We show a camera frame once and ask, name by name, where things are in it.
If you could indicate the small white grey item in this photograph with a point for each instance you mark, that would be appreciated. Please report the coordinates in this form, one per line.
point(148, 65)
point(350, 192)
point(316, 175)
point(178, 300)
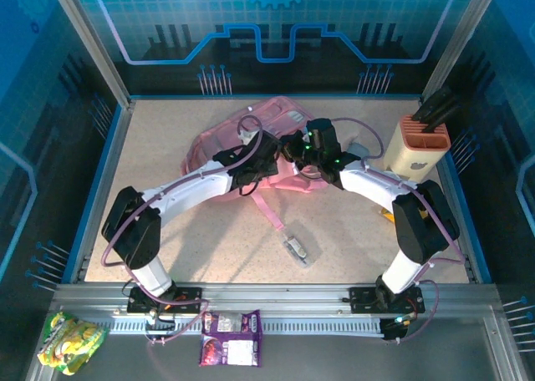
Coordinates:
point(294, 247)

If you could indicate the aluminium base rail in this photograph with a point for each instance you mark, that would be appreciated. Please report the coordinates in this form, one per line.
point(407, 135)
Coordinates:
point(271, 299)

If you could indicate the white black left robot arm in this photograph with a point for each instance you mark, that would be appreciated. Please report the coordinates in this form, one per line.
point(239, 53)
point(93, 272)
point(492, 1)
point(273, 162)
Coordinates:
point(188, 191)

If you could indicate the green yellow snack bag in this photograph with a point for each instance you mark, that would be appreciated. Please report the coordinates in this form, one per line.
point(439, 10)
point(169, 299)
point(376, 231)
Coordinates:
point(71, 343)

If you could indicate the beige knife block orange top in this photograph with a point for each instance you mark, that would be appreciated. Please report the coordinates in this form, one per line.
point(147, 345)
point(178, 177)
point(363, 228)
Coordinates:
point(409, 155)

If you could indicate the small black connector module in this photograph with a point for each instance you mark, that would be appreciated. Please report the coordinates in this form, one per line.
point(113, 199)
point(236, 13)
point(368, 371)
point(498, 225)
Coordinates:
point(161, 321)

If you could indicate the black control board with LEDs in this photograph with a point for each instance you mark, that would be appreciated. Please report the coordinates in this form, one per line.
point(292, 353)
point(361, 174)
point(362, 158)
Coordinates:
point(393, 331)

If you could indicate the yellow packet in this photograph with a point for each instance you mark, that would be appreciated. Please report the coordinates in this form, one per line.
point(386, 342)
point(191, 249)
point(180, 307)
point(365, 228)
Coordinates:
point(388, 216)

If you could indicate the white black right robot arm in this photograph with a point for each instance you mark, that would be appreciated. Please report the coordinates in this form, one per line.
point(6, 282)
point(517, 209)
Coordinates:
point(376, 180)

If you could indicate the purple snack bag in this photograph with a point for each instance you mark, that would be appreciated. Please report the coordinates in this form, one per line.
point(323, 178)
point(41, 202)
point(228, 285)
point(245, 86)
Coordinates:
point(232, 339)

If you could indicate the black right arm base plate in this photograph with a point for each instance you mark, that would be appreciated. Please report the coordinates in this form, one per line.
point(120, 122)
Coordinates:
point(361, 297)

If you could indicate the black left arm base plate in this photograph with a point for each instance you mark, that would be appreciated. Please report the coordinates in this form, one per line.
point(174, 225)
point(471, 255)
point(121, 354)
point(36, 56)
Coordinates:
point(190, 294)

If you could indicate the clear plastic case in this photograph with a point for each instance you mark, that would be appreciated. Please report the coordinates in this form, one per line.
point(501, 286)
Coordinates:
point(311, 247)

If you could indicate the pink backpack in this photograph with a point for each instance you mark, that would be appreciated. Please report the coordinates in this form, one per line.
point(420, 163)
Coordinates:
point(213, 145)

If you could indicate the aluminium frame post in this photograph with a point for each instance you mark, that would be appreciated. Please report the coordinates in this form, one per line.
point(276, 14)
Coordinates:
point(455, 51)
point(90, 51)

